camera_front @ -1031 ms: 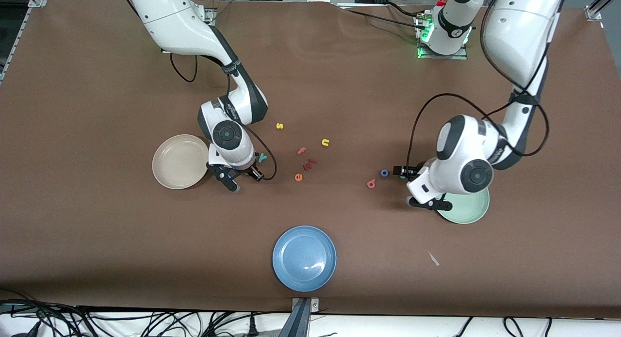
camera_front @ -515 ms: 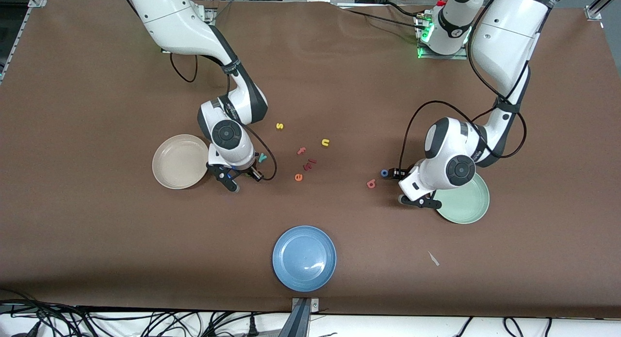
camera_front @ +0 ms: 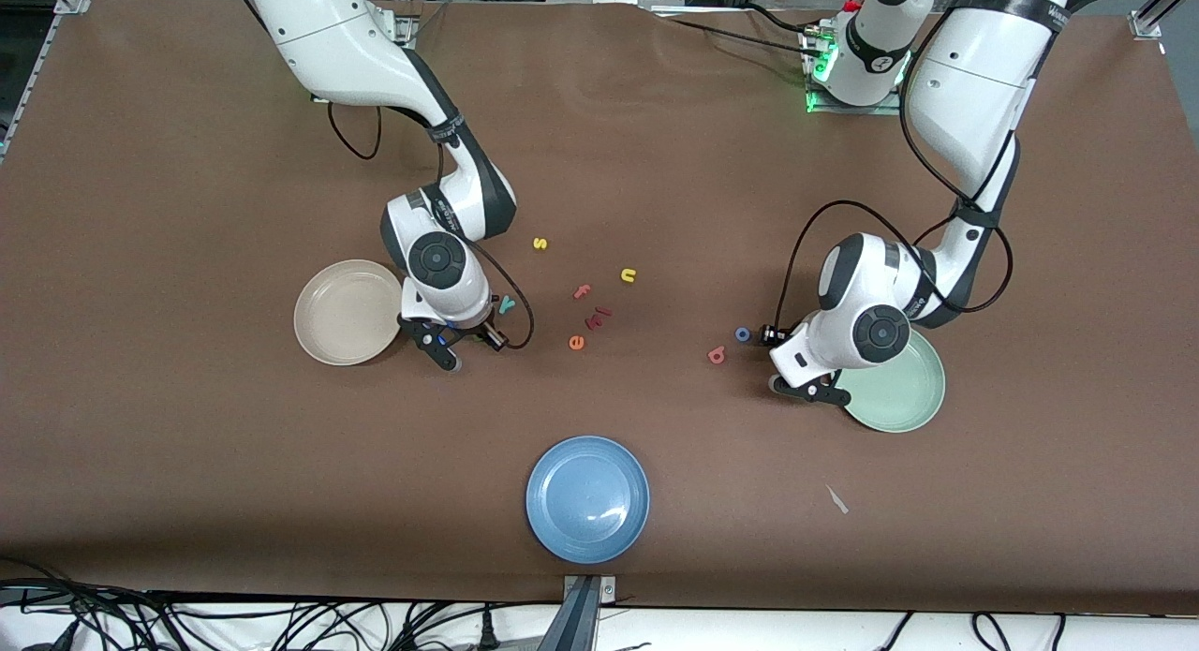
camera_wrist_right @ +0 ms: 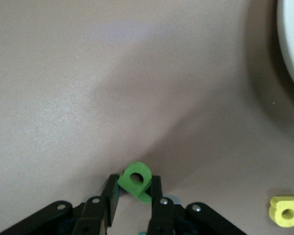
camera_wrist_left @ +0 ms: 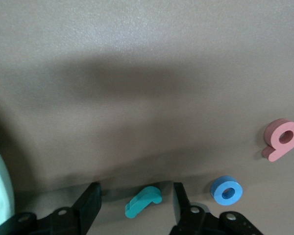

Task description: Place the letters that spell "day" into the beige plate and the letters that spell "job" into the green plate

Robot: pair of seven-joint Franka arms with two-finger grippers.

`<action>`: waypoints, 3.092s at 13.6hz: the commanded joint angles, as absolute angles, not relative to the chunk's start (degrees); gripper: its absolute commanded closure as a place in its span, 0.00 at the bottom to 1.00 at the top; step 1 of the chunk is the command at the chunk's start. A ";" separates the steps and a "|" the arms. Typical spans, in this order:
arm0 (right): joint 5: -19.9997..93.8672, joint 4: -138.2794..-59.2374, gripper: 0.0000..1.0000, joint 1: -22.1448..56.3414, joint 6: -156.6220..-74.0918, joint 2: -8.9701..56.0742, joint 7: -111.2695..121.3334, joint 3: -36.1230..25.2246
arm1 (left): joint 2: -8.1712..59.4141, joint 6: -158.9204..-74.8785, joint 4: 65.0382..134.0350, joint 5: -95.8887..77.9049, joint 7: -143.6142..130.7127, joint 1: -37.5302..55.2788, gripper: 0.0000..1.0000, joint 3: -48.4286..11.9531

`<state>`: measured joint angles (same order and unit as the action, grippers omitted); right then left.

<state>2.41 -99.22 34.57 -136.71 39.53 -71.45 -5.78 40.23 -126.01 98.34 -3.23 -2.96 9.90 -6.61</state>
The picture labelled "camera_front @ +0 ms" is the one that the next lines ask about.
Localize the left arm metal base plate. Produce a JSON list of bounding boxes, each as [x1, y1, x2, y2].
[[804, 23, 905, 116]]

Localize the aluminium bracket profile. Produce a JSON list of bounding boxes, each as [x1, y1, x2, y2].
[[560, 574, 619, 651]]

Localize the brown paper table cover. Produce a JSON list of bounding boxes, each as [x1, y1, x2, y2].
[[0, 0, 1199, 616]]

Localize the black cable tangle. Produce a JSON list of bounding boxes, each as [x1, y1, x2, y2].
[[0, 557, 563, 651]]

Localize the beige brown plate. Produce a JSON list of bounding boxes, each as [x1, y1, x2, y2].
[[293, 259, 406, 366]]

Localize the aluminium frame profile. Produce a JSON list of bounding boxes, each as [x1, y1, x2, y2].
[[1129, 0, 1199, 41], [0, 0, 95, 160]]

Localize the blue plate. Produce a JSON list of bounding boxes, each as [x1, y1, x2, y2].
[[525, 435, 651, 566]]

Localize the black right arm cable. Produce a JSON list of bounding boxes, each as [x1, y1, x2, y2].
[[326, 98, 537, 350]]

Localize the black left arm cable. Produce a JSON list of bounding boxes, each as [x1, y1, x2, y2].
[[774, 14, 1064, 332]]

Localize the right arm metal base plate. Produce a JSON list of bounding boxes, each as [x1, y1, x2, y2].
[[370, 3, 418, 48]]

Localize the black cable to arm base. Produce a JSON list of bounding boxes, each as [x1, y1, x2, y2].
[[656, 3, 821, 54]]

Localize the light green plate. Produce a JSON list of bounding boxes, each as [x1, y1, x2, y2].
[[836, 328, 946, 434]]

